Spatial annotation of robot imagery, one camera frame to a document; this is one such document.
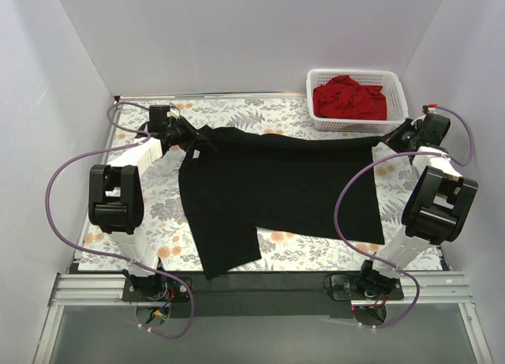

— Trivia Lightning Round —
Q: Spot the black t-shirt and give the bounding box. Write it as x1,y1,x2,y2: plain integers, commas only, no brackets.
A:
178,126,385,279

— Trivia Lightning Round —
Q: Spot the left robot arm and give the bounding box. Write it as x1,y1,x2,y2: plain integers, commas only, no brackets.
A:
88,104,196,301

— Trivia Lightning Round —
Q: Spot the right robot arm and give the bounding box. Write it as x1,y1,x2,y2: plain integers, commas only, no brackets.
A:
356,104,478,299

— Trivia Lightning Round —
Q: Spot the white plastic basket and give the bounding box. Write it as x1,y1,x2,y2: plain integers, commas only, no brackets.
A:
305,69,409,134

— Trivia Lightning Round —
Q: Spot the red t-shirt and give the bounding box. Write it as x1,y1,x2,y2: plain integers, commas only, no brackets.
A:
312,75,387,121

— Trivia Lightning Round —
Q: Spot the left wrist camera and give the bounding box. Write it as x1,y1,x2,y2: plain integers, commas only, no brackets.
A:
166,104,181,122

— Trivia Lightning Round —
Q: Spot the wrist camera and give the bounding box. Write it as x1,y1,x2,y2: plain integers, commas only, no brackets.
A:
422,103,438,114
166,104,181,122

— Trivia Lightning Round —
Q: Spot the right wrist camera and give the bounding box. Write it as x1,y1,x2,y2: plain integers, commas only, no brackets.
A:
422,103,438,114

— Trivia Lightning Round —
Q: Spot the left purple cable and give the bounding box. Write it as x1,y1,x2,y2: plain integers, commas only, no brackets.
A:
45,102,196,339

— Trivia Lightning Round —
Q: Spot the purple cable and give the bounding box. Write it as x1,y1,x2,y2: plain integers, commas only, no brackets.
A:
333,106,474,329
45,102,196,339

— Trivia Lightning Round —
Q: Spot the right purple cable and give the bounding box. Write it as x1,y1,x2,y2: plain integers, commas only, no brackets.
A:
333,106,474,329

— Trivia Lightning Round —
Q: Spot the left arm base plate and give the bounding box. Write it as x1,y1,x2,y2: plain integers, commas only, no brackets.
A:
122,275,192,302

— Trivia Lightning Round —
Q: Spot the aluminium table frame rail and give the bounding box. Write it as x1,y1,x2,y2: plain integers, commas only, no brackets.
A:
50,110,492,363

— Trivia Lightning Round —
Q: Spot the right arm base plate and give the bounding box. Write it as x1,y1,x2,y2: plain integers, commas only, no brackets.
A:
323,272,404,302

